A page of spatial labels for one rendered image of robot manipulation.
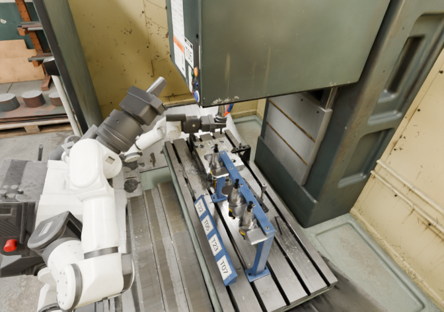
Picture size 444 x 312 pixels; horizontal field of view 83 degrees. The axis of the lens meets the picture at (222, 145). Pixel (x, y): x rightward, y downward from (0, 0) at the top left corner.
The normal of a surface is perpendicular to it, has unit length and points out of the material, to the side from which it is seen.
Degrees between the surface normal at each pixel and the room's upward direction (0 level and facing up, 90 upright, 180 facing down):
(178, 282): 8
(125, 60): 90
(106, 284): 81
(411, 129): 90
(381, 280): 0
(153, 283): 8
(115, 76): 90
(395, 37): 90
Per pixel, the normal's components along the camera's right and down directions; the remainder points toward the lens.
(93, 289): 0.65, 0.36
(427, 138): -0.93, 0.20
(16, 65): 0.36, 0.38
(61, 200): 0.41, -0.80
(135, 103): -0.28, -0.45
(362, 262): 0.04, -0.79
